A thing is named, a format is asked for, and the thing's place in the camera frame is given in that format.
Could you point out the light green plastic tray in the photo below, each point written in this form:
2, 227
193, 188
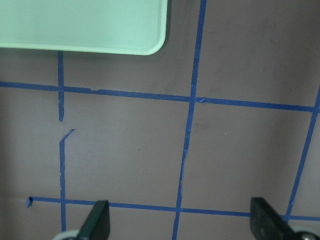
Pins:
128, 27

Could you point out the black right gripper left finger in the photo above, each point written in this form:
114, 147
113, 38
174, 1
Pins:
97, 225

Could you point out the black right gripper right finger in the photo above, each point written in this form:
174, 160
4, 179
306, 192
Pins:
267, 224

